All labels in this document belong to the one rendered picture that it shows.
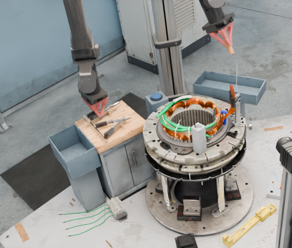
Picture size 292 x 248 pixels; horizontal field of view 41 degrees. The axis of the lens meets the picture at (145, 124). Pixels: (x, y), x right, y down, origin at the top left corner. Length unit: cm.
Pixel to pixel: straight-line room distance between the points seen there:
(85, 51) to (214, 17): 44
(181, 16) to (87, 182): 255
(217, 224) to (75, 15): 79
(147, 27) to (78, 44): 232
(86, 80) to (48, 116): 230
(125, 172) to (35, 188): 147
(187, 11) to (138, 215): 261
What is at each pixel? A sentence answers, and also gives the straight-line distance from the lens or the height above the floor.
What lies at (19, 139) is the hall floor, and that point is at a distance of 332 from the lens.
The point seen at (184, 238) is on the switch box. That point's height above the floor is 84.
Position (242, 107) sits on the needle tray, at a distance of 155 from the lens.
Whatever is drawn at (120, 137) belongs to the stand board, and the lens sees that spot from 129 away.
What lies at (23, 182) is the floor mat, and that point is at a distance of 289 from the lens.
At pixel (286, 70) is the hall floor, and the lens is 364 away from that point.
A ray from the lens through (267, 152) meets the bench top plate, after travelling 161.
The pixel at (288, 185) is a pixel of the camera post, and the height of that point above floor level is 131.
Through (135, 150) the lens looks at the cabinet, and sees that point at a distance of 137.
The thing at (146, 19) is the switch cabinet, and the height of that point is 55.
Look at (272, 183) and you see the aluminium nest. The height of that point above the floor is 80.
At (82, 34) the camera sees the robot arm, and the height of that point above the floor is 142.
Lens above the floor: 186
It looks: 37 degrees down
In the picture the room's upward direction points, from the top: 10 degrees counter-clockwise
